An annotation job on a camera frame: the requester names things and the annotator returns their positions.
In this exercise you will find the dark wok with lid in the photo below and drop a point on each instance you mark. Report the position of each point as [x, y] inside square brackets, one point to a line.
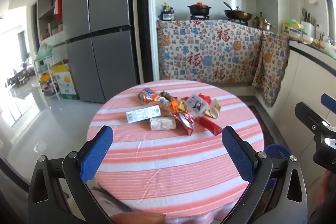
[237, 14]

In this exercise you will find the dark hexagon pattern floor mat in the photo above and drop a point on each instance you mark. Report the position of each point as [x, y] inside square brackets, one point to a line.
[262, 121]

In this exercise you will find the red striped snack packet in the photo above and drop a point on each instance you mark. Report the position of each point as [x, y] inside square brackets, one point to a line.
[187, 123]

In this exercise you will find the white bowl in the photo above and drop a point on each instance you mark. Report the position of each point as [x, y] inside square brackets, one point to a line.
[307, 39]

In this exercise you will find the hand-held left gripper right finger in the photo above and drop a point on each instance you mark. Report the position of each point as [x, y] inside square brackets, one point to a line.
[236, 151]

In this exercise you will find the dark wooden table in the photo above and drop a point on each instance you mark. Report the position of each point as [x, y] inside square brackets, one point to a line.
[17, 78]

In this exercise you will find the blue plastic trash basket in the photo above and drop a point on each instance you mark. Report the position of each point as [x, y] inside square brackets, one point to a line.
[278, 151]

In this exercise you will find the white storage rack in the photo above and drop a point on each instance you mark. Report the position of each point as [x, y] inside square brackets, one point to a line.
[45, 66]

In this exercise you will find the orange drink can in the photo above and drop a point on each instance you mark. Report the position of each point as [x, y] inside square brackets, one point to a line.
[147, 96]

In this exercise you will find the white kitchen base cabinet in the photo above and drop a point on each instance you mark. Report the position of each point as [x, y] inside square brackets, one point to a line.
[296, 77]

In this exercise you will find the yellow cardboard box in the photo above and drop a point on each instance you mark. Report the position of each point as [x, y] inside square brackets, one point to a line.
[65, 82]

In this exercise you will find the yellow oil bottle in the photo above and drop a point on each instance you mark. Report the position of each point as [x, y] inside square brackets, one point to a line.
[166, 6]

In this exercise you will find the orange white striped wrapper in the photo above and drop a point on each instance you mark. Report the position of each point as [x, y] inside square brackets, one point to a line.
[173, 104]

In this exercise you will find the pink striped tablecloth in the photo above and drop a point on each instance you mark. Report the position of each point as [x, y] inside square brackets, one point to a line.
[170, 161]

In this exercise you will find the person's left hand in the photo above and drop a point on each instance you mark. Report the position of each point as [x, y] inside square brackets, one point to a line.
[136, 218]

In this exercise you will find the large patterned blanket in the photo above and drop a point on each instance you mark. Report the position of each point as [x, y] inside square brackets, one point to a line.
[204, 56]

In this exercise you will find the cream yellow wrapper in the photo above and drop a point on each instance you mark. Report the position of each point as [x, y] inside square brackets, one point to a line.
[214, 109]

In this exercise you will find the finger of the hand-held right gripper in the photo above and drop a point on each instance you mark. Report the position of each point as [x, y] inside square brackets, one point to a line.
[311, 115]
[328, 101]

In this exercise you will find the red hanging bag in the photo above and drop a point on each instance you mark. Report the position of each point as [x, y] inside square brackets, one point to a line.
[59, 1]

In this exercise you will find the clear cartoon print plastic box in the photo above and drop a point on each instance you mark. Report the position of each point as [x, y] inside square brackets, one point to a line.
[195, 106]

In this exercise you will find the person's right forearm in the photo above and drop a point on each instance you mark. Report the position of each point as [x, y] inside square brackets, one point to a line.
[325, 192]

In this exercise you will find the red bar wrapper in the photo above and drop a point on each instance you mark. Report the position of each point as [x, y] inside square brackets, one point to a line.
[208, 125]

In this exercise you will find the gold foil wrapper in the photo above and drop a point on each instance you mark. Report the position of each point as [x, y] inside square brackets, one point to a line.
[182, 106]

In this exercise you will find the white crumpled packet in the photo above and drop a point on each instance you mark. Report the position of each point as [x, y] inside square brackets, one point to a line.
[162, 123]

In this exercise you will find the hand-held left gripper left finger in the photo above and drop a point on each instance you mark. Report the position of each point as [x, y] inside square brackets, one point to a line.
[97, 153]

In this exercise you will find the black crumpled wrapper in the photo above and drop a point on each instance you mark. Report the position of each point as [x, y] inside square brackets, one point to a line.
[166, 95]

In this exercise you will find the small red wrapper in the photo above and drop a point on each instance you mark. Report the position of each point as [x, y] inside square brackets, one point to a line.
[206, 98]

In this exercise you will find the white knife block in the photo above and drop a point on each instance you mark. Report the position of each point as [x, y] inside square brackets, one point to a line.
[307, 28]

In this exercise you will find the steel cooking pot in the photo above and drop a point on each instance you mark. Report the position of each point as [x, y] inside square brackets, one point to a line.
[262, 25]

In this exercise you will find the grey refrigerator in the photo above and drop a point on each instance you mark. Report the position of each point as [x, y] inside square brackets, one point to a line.
[105, 16]

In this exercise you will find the yellow green container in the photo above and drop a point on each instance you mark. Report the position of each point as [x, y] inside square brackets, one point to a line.
[290, 27]

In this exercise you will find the green white milk carton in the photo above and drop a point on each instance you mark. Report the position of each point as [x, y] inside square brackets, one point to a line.
[143, 113]

